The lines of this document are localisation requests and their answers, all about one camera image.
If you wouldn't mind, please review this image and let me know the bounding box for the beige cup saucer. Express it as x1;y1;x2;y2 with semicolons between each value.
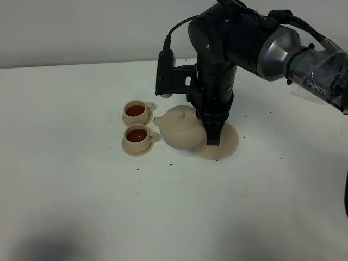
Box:
122;112;153;126
121;138;153;157

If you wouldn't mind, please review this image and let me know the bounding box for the beige teacup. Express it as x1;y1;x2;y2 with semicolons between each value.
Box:
123;124;160;143
123;100;156;117

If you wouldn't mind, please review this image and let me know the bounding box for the near beige teacup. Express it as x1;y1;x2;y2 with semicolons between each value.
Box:
123;124;160;143

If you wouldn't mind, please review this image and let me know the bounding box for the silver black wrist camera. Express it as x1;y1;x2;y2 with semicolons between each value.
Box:
155;48;197;98

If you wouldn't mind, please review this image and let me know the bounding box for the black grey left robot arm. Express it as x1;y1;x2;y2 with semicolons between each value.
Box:
188;1;347;122

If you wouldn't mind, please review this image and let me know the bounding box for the beige ceramic teapot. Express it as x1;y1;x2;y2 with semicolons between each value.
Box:
153;105;205;150

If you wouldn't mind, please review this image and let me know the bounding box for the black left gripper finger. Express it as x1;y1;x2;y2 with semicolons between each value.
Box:
202;113;226;146

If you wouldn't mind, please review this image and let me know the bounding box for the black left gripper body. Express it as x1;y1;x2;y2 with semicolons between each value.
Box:
188;1;272;120

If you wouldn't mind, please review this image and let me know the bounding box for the near beige cup saucer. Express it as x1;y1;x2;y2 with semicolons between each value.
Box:
121;138;153;157

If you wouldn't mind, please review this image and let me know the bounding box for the far beige teacup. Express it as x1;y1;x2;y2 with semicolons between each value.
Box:
123;100;156;117

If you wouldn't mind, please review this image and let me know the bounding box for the beige teapot saucer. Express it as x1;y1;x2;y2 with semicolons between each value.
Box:
192;123;239;160

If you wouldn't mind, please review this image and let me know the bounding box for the far beige cup saucer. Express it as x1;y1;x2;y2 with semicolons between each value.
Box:
122;112;153;126

